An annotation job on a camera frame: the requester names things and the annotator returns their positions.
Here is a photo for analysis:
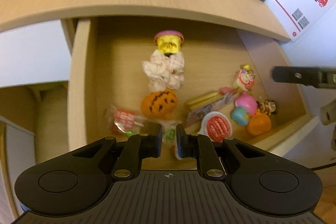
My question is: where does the green candy packet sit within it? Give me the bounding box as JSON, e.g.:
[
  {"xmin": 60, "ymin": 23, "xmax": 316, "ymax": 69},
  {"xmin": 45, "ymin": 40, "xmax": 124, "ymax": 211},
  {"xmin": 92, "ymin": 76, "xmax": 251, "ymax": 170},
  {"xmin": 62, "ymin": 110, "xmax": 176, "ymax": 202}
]
[{"xmin": 161, "ymin": 121, "xmax": 179, "ymax": 143}]

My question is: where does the orange pumpkin toy half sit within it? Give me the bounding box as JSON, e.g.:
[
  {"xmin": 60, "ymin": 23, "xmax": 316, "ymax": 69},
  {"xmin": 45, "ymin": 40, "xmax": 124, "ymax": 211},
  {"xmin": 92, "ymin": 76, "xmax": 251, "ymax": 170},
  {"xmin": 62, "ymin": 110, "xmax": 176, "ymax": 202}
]
[{"xmin": 141, "ymin": 88, "xmax": 178, "ymax": 121}]

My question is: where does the red snack packet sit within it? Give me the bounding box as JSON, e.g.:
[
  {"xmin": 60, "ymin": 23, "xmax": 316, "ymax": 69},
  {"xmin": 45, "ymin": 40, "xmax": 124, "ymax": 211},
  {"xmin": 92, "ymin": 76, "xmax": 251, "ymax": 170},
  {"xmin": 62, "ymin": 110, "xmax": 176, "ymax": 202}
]
[{"xmin": 105, "ymin": 105, "xmax": 144, "ymax": 137}]

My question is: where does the small figure keychain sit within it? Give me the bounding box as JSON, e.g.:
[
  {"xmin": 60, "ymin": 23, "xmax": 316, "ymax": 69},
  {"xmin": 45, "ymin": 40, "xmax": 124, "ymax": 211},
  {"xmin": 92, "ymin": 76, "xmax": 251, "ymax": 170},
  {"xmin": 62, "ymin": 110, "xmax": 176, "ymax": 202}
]
[{"xmin": 257, "ymin": 100, "xmax": 277, "ymax": 116}]

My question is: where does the white wrapper toy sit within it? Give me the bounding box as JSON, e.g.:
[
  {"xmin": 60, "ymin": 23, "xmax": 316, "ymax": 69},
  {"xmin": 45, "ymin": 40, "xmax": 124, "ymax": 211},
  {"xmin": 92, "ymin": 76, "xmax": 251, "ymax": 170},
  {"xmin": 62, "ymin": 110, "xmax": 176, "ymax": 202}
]
[{"xmin": 142, "ymin": 50, "xmax": 185, "ymax": 92}]

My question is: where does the left white drawer front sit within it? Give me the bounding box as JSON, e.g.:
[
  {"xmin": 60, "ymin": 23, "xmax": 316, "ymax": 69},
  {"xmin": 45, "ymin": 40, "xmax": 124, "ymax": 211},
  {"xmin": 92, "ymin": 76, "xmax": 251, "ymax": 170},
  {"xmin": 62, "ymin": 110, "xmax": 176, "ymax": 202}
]
[{"xmin": 0, "ymin": 20, "xmax": 71, "ymax": 88}]

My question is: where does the orange plastic shell toy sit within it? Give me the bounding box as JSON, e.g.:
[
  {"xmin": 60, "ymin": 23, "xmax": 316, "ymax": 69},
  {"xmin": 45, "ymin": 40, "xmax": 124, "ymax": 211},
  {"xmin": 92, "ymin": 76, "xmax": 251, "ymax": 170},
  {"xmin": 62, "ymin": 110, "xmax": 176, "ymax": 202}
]
[{"xmin": 246, "ymin": 109, "xmax": 272, "ymax": 136}]

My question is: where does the yellow pink cupcake toy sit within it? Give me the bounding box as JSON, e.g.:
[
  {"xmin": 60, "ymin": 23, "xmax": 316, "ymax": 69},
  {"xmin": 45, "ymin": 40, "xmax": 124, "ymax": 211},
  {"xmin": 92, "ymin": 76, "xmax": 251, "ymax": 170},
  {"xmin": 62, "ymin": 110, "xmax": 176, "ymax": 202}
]
[{"xmin": 154, "ymin": 30, "xmax": 184, "ymax": 55}]

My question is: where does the red white round lid container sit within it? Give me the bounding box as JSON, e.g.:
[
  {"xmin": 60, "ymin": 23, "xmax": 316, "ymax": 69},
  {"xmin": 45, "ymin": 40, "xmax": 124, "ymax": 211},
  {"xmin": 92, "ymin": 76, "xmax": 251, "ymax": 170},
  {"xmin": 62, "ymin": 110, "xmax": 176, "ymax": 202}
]
[{"xmin": 198, "ymin": 111, "xmax": 232, "ymax": 142}]

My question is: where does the pink and teal squishy toy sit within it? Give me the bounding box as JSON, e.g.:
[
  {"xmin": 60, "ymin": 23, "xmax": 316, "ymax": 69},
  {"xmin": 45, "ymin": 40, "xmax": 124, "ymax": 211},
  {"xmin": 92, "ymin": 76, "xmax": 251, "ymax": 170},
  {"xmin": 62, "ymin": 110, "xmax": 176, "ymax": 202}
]
[{"xmin": 231, "ymin": 92, "xmax": 257, "ymax": 126}]

